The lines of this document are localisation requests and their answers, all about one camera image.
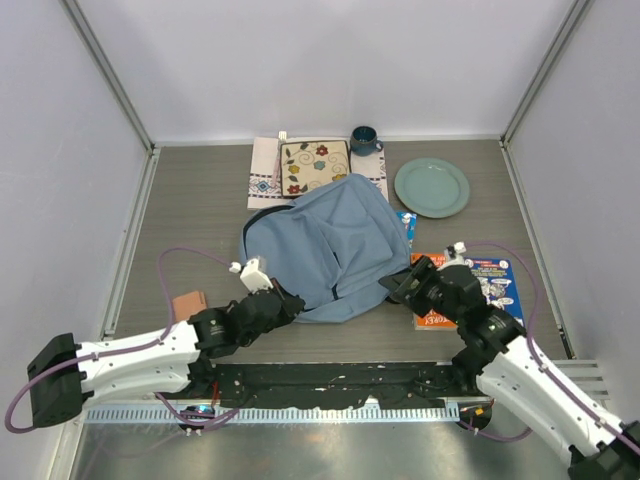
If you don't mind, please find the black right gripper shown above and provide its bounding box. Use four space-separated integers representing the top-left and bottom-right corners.
378 255 463 324

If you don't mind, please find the light blue fabric backpack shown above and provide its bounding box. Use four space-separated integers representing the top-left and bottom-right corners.
239 174 411 323

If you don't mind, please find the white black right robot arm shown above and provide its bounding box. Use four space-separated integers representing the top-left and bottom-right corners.
379 250 639 479

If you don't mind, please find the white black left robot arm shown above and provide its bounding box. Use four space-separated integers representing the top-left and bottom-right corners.
27 289 305 428

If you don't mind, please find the orange treehouse paperback book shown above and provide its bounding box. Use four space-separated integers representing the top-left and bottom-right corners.
413 253 456 331

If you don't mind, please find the bright blue paperback book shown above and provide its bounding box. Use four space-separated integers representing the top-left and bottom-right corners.
396 211 417 248

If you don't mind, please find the tan leather wallet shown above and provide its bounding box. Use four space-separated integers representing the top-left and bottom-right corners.
172 291 208 322

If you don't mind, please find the round teal ceramic plate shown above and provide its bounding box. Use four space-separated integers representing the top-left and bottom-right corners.
394 158 471 219

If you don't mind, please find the dark blue cartoon book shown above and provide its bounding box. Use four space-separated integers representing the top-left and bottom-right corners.
465 258 524 325

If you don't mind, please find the patterned white cloth placemat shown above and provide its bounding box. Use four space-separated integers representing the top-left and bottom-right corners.
247 137 389 210

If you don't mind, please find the dark blue ceramic mug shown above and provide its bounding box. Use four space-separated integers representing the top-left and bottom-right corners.
349 126 384 157

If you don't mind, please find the square floral ceramic plate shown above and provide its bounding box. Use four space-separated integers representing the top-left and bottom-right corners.
280 140 351 198

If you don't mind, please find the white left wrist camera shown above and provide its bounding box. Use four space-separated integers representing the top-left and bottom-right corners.
228 256 274 294

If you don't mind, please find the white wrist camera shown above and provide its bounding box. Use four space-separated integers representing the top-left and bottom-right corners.
442 241 467 268
228 256 274 294

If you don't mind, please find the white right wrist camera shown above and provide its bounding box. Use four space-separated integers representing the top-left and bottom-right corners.
442 241 467 268

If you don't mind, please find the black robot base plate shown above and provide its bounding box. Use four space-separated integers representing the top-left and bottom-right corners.
199 360 501 410

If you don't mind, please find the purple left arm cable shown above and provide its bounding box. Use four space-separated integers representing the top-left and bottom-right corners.
4 245 243 434

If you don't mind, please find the white slotted cable duct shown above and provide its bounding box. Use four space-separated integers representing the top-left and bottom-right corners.
84 399 460 425

